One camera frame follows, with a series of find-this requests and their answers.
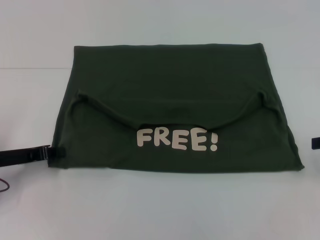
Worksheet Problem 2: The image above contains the dark green shirt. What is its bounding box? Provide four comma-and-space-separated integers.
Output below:
47, 42, 305, 172

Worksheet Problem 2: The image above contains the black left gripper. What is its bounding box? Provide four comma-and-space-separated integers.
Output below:
0, 146, 67, 168

